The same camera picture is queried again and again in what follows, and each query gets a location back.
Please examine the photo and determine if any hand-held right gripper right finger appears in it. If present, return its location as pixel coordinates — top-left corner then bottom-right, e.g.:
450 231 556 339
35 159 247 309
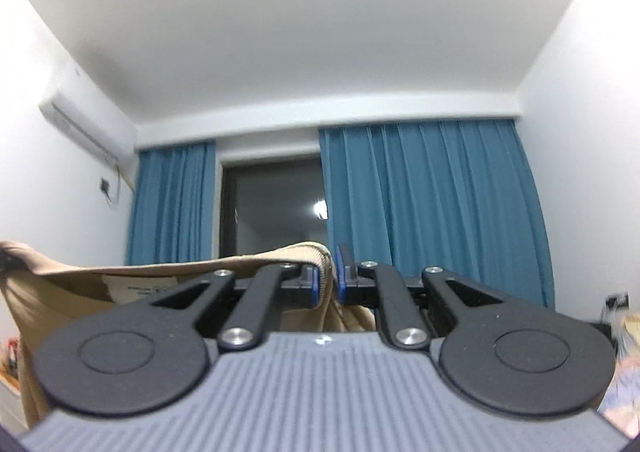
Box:
337 245 503 348

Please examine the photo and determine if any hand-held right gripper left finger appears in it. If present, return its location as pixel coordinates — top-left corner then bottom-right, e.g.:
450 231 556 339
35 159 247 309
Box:
150 263 319 350

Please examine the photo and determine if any tan shirt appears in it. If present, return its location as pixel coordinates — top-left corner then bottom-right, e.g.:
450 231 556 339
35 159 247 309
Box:
0 241 377 435

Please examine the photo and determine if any dark window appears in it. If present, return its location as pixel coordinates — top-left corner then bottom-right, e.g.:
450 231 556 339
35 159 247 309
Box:
217 154 331 261

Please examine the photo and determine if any wide blue curtain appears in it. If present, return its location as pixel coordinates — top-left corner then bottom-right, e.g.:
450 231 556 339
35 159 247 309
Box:
318 119 556 311

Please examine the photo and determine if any narrow blue curtain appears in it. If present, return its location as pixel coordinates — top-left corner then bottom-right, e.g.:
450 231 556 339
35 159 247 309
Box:
124 141 217 266

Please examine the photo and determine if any white air conditioner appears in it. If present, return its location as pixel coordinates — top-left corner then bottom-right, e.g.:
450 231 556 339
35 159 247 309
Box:
38 91 137 164

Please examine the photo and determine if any pale yellow pillow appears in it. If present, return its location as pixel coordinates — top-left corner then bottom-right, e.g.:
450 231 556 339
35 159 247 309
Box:
621 313 640 359

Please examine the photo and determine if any pastel tie-dye blanket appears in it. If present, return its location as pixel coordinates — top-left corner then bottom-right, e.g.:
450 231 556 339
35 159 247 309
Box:
596 361 640 439

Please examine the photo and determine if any wall socket with cable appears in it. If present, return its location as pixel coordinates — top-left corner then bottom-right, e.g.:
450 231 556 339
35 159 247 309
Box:
98 176 122 207

